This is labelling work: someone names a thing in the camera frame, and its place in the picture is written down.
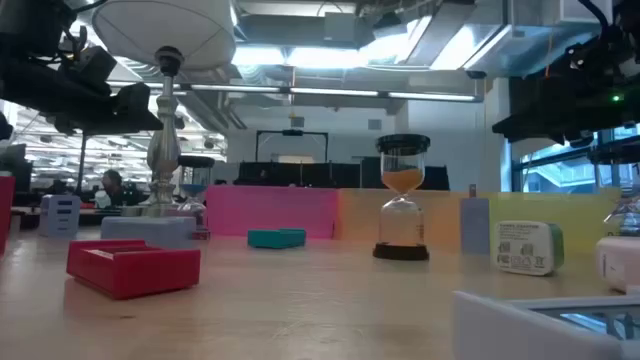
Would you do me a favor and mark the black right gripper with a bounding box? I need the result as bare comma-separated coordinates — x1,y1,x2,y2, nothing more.
492,29,640,149

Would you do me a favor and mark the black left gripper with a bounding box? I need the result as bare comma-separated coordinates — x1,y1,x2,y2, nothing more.
0,52,164,137

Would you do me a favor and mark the lavender multi-port charger block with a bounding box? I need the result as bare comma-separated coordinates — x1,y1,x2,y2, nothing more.
38,193,82,239

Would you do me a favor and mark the white and green power adapter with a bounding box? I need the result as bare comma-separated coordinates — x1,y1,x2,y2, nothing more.
492,220,565,277

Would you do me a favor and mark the lavender plug block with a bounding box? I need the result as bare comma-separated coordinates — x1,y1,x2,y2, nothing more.
459,183,491,256

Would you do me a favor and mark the lavender rectangular box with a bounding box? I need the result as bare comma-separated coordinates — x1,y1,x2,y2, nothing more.
100,215,197,250

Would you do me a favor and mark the pale pink power adapter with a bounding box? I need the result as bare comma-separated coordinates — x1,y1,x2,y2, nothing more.
594,235,640,294

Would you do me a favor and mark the red block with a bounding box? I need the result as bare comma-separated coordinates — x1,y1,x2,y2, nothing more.
0,174,16,256

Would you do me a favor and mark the red plastic box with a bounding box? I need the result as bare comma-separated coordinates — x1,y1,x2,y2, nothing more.
65,238,202,300

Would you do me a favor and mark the teal plastic box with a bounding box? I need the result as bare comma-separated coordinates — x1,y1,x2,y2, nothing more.
247,228,307,250

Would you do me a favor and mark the black background stand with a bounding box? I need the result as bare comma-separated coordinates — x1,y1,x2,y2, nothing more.
76,132,89,195

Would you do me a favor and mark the silver table lamp white shade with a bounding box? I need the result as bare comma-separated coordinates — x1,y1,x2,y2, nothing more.
91,0,237,219

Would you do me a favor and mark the person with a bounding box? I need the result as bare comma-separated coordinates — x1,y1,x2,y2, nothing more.
97,168,149,207

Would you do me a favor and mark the yellow translucent bin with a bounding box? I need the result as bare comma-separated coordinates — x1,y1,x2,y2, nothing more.
469,188,621,254

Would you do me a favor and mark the black background monitor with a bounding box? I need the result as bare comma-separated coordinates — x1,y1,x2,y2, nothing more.
0,143,34,194

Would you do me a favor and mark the pink translucent bin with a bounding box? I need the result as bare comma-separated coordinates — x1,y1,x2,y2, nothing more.
205,184,339,240

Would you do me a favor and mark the orange translucent bin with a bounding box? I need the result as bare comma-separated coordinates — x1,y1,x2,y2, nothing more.
333,188,476,247

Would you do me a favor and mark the black background partition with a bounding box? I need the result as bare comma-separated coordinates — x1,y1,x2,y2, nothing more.
234,157,450,191

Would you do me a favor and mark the window with black frame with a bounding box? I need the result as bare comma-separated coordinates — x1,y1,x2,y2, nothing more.
512,124,640,194

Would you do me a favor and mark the black background frame rig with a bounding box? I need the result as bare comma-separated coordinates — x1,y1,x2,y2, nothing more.
255,129,330,164

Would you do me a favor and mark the white rectangular frame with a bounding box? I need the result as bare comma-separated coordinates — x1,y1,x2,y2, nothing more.
452,289,640,360

